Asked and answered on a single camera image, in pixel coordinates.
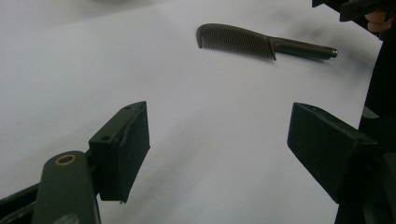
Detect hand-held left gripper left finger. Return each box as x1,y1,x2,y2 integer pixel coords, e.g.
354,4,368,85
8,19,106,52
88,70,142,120
88,100,151,204

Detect white table board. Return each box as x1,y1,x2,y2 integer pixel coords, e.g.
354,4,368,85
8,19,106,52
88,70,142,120
0,0,384,224

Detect dark plastic comb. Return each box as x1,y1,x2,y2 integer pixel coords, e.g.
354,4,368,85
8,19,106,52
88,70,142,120
195,22,339,62

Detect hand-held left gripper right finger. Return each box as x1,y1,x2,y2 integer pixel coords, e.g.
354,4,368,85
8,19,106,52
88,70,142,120
286,102,381,205

